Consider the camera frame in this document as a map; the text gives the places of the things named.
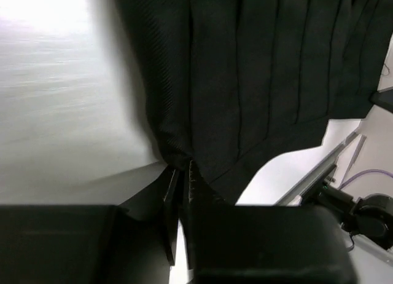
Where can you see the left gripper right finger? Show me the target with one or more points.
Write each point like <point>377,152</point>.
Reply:
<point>207,220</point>

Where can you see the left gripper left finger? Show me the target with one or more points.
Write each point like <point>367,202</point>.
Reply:
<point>171,217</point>

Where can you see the black pleated skirt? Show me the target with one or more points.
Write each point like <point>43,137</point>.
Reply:
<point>231,84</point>

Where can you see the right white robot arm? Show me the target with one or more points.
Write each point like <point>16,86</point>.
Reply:
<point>370,216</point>

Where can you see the aluminium table frame rail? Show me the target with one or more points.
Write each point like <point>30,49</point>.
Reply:
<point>323,171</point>

